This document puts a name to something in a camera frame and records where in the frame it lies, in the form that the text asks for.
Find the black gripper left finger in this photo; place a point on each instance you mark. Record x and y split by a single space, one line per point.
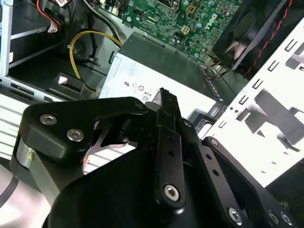
59 133

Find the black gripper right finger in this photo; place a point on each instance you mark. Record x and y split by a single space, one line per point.
222 187

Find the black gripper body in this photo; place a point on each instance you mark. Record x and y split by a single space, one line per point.
107 194

